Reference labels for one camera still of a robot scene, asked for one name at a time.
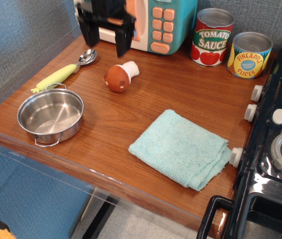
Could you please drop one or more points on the teal toy microwave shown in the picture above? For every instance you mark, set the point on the teal toy microwave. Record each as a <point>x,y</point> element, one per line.
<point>161,25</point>

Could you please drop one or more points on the white stove knob lower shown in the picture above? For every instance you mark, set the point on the white stove knob lower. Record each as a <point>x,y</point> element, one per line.
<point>235,156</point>

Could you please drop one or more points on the spoon with green handle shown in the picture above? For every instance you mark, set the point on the spoon with green handle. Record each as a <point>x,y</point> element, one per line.
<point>58,77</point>

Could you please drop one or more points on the light blue folded cloth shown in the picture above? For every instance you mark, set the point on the light blue folded cloth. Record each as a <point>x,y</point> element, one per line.
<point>181,150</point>

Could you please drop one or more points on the tomato sauce can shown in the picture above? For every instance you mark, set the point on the tomato sauce can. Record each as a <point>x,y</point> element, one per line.
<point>212,32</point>

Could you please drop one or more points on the white stove knob upper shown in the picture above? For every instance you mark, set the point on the white stove knob upper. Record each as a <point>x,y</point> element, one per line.
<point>256,93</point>

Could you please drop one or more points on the black toy stove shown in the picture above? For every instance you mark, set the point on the black toy stove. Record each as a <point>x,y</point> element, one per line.
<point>255,212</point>

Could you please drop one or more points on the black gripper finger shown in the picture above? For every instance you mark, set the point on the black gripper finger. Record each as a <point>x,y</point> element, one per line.
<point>89,28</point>
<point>123,38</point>

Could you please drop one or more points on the pineapple slices can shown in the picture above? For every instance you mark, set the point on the pineapple slices can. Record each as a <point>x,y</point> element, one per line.
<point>249,54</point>

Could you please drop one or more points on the brown white plush mushroom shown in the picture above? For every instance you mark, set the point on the brown white plush mushroom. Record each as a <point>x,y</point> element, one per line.
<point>119,77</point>

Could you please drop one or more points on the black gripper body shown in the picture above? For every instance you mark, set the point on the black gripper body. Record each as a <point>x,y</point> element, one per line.
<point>104,13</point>

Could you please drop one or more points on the white stove knob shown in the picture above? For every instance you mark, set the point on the white stove knob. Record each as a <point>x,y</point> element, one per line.
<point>235,156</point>
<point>256,93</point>
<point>250,112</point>

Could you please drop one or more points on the orange plush object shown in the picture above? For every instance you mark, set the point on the orange plush object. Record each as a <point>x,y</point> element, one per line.
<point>5,234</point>

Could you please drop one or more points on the small steel pot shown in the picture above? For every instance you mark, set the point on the small steel pot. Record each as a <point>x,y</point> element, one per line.
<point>51,116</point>

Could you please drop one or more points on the white stove knob middle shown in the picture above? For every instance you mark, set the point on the white stove knob middle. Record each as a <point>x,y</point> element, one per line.
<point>250,112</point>

